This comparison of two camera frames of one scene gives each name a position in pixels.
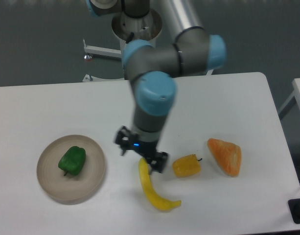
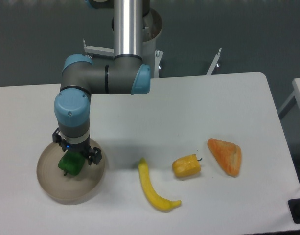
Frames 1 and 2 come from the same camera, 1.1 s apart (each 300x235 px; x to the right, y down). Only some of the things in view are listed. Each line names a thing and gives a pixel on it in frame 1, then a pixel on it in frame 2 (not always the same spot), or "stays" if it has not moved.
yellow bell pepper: (186, 165) stays
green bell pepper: (73, 160) stays
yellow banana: (153, 198) stays
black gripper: (147, 148) to (94, 155)
